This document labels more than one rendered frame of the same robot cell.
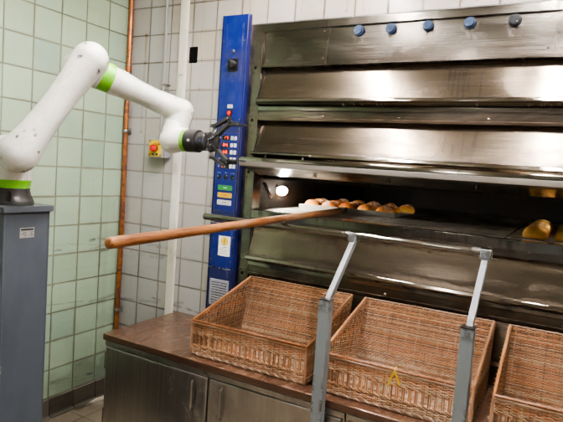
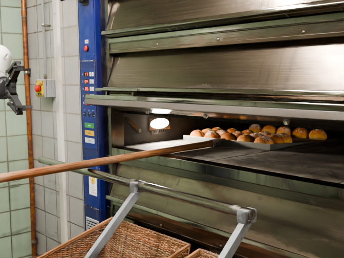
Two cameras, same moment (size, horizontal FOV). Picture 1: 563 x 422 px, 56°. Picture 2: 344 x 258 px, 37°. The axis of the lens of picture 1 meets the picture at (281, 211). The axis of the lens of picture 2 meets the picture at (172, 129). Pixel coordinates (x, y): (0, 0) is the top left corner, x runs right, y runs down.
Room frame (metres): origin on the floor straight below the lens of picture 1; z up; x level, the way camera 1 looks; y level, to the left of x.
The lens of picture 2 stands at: (0.51, -0.99, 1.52)
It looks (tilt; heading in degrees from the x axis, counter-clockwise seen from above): 6 degrees down; 21
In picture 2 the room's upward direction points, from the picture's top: 1 degrees counter-clockwise
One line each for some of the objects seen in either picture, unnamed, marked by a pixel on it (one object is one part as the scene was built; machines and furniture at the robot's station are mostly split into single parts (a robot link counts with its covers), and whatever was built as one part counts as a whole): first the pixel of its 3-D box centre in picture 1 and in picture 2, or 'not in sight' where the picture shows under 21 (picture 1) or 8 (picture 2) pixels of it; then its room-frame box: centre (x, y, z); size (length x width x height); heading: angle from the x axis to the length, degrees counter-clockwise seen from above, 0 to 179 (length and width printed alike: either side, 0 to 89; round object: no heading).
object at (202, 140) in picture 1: (209, 141); (8, 87); (2.14, 0.31, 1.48); 0.09 x 0.07 x 0.08; 62
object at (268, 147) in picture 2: (354, 208); (245, 138); (3.07, -0.42, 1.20); 0.55 x 0.36 x 0.03; 65
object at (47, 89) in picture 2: (159, 148); (45, 88); (2.94, 0.70, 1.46); 0.10 x 0.07 x 0.10; 61
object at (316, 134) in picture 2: (406, 208); (317, 134); (3.24, -0.76, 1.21); 0.10 x 0.07 x 0.05; 65
